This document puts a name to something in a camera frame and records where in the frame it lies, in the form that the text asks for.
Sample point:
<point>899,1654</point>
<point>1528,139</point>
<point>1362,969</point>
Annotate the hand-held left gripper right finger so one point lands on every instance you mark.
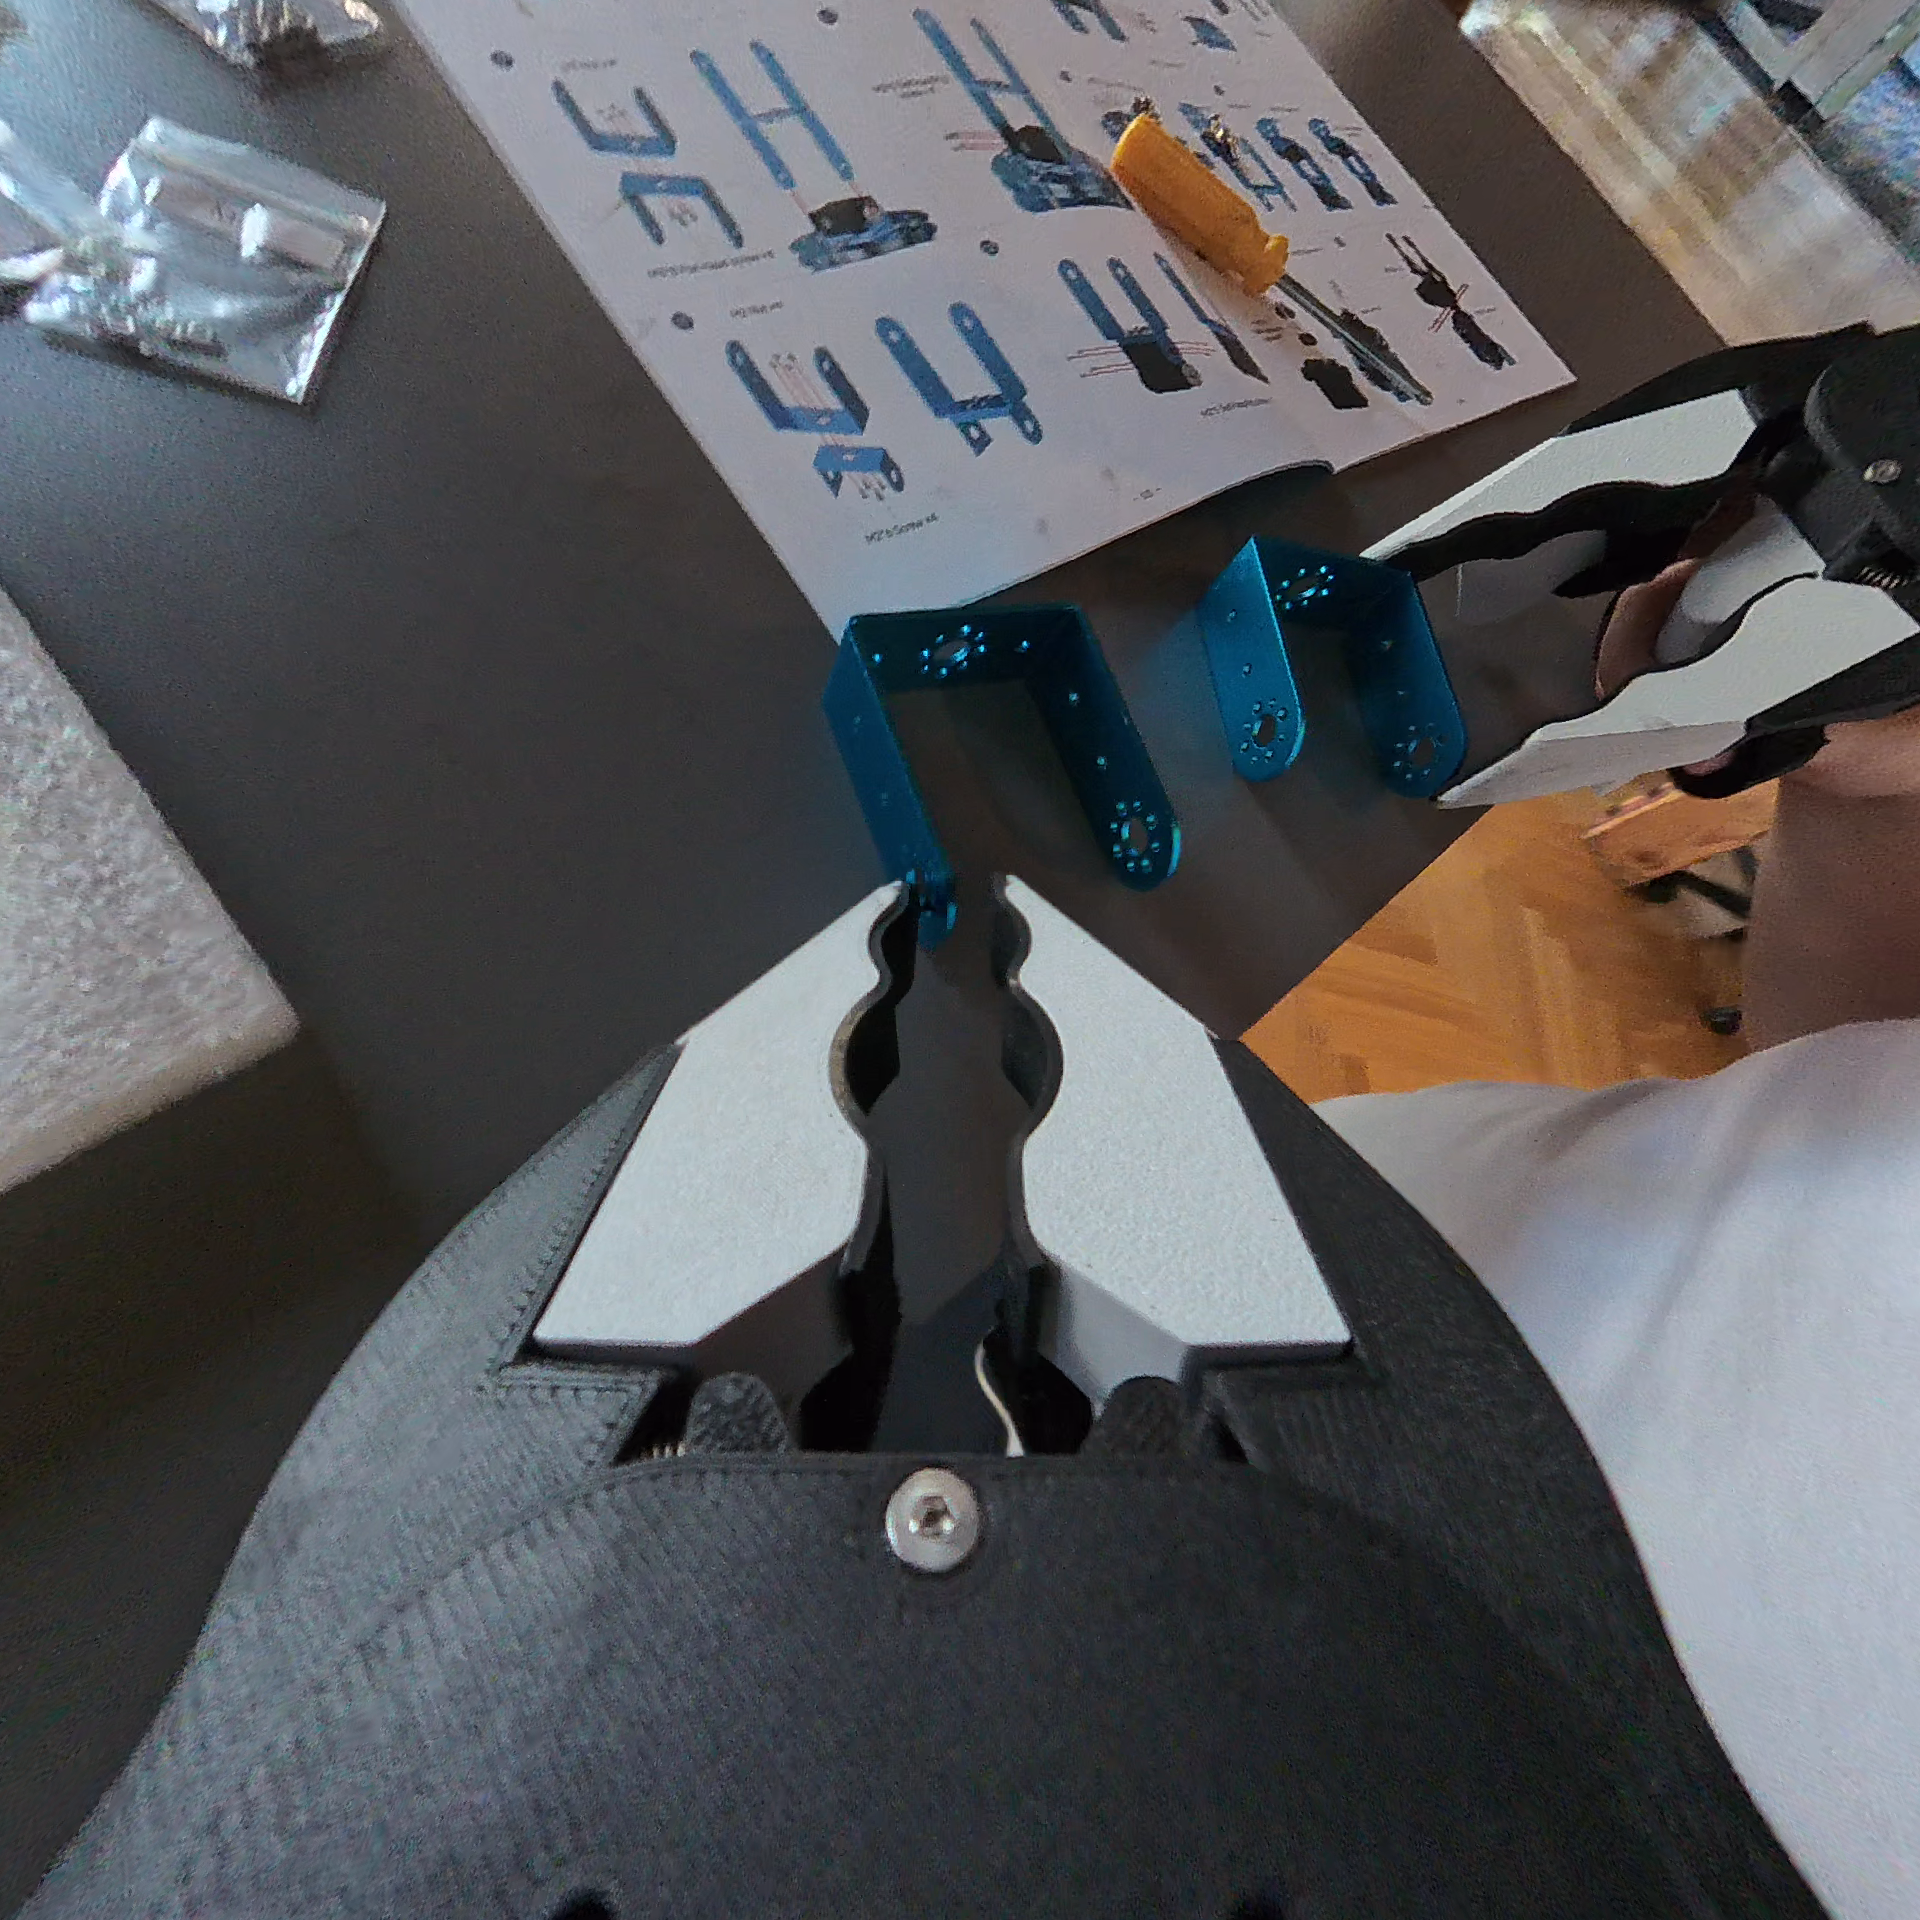
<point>1184,1198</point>

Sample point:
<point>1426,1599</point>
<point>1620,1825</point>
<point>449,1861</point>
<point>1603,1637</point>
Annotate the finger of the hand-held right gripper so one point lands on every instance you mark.
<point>1741,615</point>
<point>1590,482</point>

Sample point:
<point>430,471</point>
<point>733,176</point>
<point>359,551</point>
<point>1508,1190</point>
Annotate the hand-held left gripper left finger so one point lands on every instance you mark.
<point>705,1198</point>

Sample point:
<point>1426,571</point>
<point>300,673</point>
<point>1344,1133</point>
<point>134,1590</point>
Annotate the small blue metal U bracket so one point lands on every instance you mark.
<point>1351,592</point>

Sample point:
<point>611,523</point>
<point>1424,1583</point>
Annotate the large blue metal U bracket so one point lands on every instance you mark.
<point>962,652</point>

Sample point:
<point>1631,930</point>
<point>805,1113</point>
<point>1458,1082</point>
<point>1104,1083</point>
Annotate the person's right forearm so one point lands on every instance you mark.
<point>1845,900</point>

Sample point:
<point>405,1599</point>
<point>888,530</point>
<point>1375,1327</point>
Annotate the person's right hand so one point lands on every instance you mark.
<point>1644,624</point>

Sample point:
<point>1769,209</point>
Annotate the small loose screw cluster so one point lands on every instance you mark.
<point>1126,110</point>

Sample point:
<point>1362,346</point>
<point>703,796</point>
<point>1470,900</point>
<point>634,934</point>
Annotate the printed assembly instruction sheet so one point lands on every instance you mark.
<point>975,391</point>

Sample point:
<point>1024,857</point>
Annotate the white foam piece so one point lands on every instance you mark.
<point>108,900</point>

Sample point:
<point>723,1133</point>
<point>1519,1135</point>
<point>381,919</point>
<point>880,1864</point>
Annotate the group of clear screw bags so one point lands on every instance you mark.
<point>211,254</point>

